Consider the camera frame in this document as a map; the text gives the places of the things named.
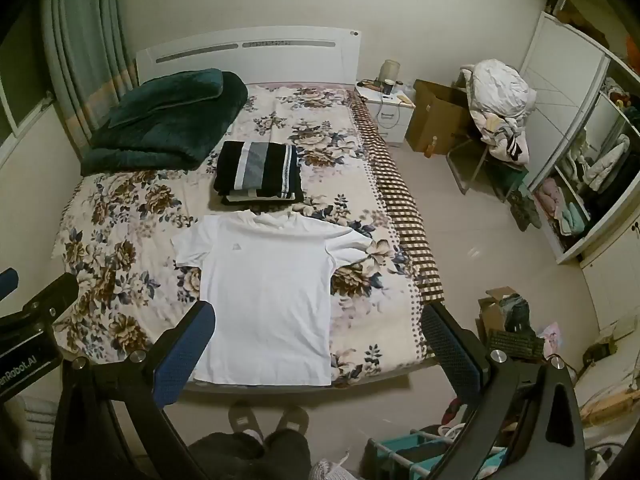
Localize white nightstand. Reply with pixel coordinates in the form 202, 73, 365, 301
355, 80, 417, 148

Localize white open wardrobe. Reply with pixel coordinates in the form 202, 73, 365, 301
517, 10, 640, 267

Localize pink cloth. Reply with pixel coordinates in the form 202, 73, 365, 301
541, 322, 567, 357

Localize large cardboard box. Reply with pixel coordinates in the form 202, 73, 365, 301
404, 79, 474, 155

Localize teal storage rack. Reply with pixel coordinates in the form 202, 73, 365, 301
367, 429, 507, 480

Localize green curtain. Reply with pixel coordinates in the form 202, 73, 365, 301
40, 0, 139, 150

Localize window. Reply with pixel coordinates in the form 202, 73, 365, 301
0, 20, 56, 163

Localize person's dark pants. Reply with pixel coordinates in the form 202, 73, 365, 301
187, 429, 312, 480

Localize white T-shirt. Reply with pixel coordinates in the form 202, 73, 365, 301
171, 210, 374, 387

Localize grey slipper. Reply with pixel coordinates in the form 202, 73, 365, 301
228, 399, 264, 444
276, 404, 310, 437

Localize grey knitted cloth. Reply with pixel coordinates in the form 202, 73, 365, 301
309, 456, 352, 480

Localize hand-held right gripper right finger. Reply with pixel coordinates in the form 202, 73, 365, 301
419, 301, 586, 480

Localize floral bed sheet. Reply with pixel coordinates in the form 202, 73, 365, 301
52, 82, 446, 387

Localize black keyboard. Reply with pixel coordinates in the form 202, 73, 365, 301
487, 329, 546, 362

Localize pile of light clothes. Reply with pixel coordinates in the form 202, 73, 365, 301
459, 58, 537, 164

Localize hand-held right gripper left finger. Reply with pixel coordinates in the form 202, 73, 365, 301
52, 300, 217, 480

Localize beige jar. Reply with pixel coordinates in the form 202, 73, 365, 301
378, 59, 400, 94

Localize metal chair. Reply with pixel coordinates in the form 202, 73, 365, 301
446, 132, 527, 202

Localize small cardboard box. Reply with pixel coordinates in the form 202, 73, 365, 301
477, 286, 532, 347

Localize dark green blanket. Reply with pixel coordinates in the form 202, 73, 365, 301
80, 68, 249, 177

